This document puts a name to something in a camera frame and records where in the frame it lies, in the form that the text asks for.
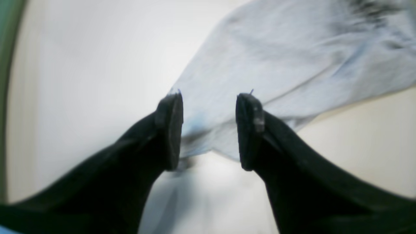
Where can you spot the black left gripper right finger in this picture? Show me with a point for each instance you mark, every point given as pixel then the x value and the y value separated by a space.
pixel 308 194

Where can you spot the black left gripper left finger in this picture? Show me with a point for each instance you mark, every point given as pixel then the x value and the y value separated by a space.
pixel 106 193

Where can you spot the grey t-shirt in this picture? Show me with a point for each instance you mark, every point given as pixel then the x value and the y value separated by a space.
pixel 300 58

